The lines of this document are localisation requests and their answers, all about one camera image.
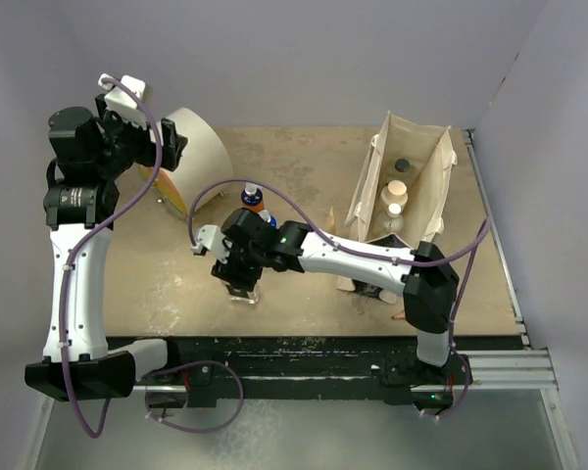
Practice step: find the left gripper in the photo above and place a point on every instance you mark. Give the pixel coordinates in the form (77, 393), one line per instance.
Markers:
(112, 121)

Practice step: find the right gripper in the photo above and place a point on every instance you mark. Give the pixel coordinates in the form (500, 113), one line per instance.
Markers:
(230, 270)

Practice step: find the clear square bottle front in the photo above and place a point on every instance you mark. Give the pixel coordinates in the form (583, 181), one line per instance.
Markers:
(243, 296)

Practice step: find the clear square bottle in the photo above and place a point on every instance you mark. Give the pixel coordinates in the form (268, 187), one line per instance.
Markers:
(243, 296)
(403, 166)

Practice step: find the bright blue orange pump bottle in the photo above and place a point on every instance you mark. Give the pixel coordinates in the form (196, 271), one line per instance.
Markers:
(267, 217)

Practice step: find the silver metallic bottle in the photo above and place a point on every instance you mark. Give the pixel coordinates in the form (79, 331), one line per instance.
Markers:
(391, 220)

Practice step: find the white bottle wooden cap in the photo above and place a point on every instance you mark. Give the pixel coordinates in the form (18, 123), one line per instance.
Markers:
(395, 192)

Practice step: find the canvas tote bag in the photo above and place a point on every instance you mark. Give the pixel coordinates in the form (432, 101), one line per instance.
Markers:
(431, 152)

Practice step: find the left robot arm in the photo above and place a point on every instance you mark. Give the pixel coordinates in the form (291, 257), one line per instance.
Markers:
(92, 149)

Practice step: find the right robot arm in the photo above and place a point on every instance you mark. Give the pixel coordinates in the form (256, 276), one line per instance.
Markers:
(426, 283)

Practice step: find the white cylindrical box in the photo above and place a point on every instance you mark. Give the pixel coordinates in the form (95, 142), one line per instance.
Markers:
(204, 161)

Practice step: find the dark blue orange pump bottle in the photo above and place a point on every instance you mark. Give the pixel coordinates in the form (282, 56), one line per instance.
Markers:
(252, 197)

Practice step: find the wooden cone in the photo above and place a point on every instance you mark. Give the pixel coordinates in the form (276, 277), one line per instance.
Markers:
(330, 224)

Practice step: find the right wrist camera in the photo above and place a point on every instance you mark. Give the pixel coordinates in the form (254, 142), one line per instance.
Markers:
(209, 238)

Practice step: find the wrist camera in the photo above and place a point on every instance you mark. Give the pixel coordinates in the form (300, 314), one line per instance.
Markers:
(209, 238)
(121, 103)

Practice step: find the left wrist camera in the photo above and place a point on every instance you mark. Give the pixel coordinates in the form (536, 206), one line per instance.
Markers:
(121, 103)

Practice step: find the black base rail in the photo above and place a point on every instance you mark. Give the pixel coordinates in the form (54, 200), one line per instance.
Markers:
(379, 368)

